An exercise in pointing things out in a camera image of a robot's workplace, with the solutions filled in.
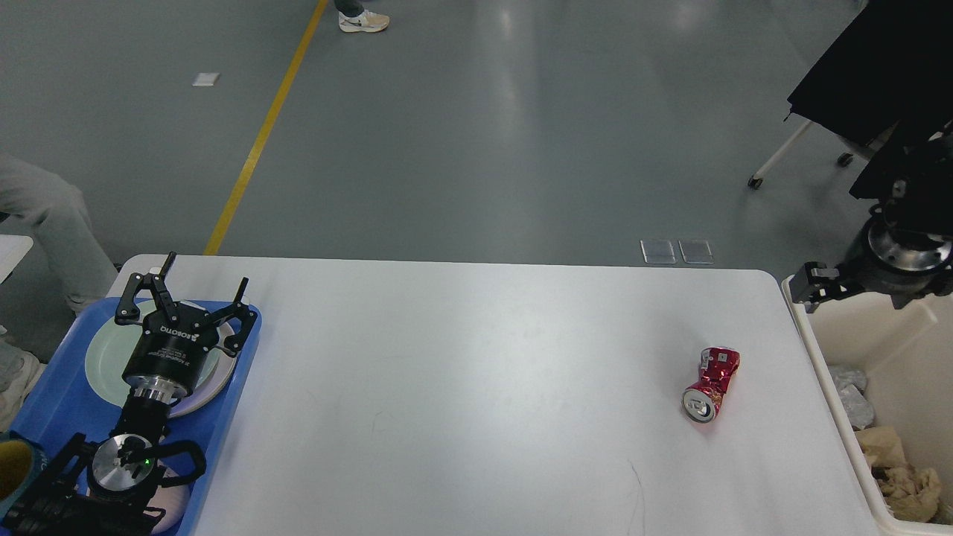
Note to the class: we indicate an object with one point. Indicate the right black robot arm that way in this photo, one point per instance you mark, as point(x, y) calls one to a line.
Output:
point(911, 186)

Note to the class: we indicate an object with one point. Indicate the person in grey trousers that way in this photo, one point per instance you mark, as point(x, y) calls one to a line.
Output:
point(56, 213)

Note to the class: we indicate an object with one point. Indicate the crumpled brown paper in tray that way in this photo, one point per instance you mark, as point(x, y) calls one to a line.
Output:
point(910, 494)

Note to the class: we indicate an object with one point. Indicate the blue yellow mug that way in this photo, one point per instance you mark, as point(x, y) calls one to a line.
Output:
point(22, 461)

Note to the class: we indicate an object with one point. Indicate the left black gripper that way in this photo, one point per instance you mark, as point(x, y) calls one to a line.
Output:
point(167, 353)

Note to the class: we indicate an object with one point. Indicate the red foil wrapper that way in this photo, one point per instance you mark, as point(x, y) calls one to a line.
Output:
point(703, 399)

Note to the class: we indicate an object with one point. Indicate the black jacket on chair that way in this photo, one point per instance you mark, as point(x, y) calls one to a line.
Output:
point(889, 71)

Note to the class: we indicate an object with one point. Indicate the white plastic bin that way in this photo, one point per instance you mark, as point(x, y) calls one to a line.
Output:
point(907, 356)

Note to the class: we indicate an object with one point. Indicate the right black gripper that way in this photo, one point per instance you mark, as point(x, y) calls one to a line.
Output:
point(906, 266)

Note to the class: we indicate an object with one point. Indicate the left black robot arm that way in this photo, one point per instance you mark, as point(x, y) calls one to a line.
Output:
point(122, 433)

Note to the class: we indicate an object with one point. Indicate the brown paper bag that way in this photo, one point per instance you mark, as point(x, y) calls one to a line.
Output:
point(881, 447)

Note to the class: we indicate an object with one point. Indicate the passer-by white sneaker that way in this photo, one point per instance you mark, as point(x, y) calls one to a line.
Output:
point(365, 22)

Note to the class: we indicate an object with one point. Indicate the aluminium foil tray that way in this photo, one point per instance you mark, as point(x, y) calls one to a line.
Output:
point(850, 384)

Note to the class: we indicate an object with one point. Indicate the blue plastic tray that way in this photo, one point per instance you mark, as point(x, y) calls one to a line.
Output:
point(63, 403)

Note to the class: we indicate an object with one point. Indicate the white rolling chair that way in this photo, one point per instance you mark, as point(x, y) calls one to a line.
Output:
point(853, 152)

